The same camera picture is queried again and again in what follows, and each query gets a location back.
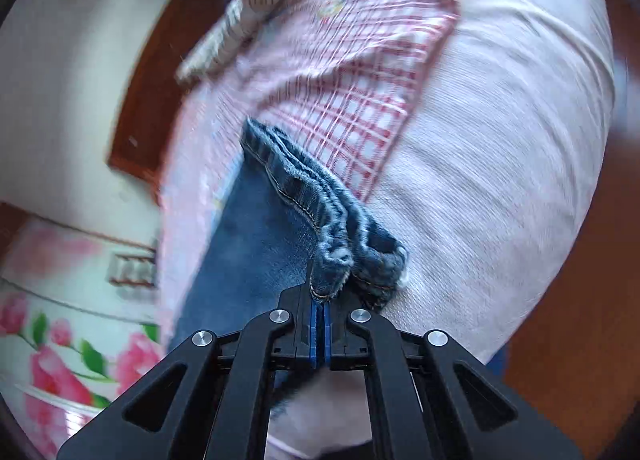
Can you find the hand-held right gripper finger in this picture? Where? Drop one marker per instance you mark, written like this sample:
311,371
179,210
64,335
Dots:
325,335
314,335

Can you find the blue denim pants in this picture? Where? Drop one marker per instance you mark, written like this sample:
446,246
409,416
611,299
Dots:
260,240

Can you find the pale pink ribbed bed cover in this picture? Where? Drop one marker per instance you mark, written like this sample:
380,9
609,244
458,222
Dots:
500,140

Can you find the pink plaid bed sheet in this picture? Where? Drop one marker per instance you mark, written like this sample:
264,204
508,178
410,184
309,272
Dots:
350,65

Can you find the wooden headboard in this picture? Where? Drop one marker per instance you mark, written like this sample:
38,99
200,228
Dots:
160,80

